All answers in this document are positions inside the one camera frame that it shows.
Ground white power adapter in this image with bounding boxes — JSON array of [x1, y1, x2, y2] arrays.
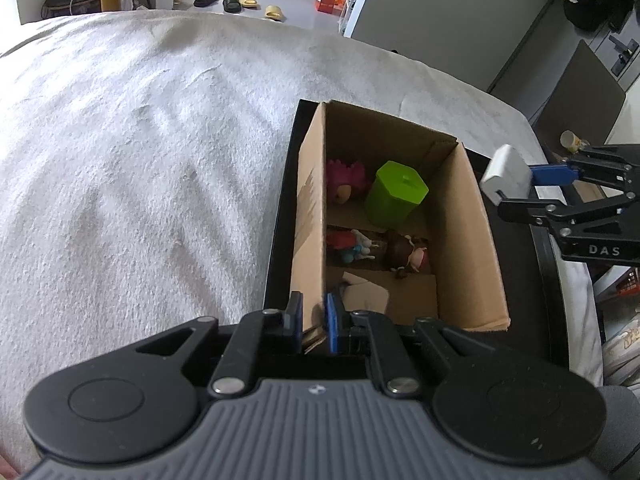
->
[[480, 144, 532, 206]]

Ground grey blue small box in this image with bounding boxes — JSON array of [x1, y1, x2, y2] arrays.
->
[[340, 269, 392, 314]]

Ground brown hair doll figure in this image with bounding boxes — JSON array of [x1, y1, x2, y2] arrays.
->
[[382, 230, 430, 280]]

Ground green plastic cup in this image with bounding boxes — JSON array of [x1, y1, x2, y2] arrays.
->
[[364, 160, 430, 229]]

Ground brown cardboard box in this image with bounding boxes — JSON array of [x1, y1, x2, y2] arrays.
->
[[291, 101, 511, 332]]

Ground small colourful toy figure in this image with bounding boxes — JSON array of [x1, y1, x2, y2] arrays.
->
[[326, 230, 380, 263]]

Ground pink hair doll figure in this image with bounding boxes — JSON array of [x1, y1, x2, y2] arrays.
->
[[326, 159, 370, 205]]

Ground stacked paper cups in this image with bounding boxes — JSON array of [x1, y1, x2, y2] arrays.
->
[[559, 130, 590, 154]]

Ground grey metal shelf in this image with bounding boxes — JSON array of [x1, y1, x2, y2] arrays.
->
[[593, 266, 639, 338]]

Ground dark folded board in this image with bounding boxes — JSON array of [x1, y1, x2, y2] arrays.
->
[[533, 40, 626, 155]]

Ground white fluffy blanket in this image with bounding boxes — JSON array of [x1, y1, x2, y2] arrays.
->
[[0, 8, 604, 466]]

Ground yellow slipper left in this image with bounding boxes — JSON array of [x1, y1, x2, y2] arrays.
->
[[240, 0, 259, 10]]

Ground black slipper right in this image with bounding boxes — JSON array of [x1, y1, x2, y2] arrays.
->
[[222, 0, 243, 14]]

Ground door with black handle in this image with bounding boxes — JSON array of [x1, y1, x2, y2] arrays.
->
[[590, 11, 640, 91]]

